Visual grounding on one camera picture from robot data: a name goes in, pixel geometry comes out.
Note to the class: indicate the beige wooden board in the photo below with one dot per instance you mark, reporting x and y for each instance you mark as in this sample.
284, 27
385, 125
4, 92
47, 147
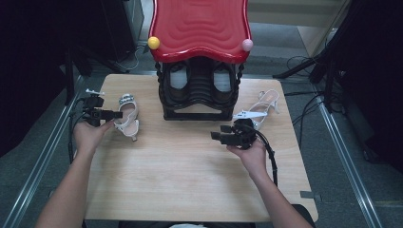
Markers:
316, 38

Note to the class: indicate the dark curtain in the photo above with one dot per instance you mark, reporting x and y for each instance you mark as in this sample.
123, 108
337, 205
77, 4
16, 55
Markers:
28, 63
374, 79

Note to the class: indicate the grey tape tab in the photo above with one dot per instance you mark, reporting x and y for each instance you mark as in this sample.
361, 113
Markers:
310, 195

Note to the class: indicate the black leather shoe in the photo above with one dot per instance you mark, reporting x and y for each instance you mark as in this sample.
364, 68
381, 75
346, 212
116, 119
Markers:
221, 80
179, 79

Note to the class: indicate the black metal stand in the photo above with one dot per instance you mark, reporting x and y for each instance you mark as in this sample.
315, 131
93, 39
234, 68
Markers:
69, 88

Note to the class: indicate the red and black shoe rack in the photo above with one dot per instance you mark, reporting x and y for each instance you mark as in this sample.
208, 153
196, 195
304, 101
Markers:
199, 28

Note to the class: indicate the black cabinet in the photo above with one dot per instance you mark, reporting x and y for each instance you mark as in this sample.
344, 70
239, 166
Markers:
117, 28

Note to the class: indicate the metal floor rail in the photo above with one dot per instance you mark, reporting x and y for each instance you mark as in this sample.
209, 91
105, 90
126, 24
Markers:
352, 174
42, 158

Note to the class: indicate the black tripod stand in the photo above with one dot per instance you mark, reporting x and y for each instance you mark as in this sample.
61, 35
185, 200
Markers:
297, 68

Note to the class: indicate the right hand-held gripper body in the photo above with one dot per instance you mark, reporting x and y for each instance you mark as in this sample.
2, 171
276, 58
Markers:
245, 134

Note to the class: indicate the person's light grey shirt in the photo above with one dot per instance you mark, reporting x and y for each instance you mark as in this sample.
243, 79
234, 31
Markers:
188, 226

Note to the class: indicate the person's left hand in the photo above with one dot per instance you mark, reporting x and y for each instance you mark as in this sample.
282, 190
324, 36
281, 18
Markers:
87, 137

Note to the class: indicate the person's right hand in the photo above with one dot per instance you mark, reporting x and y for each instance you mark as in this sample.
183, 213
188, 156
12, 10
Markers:
255, 160

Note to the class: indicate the white heeled shoe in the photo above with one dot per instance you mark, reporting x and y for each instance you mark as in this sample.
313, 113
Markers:
269, 99
126, 99

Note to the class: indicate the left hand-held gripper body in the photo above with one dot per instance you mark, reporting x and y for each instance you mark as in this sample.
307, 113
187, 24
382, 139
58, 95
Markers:
93, 107

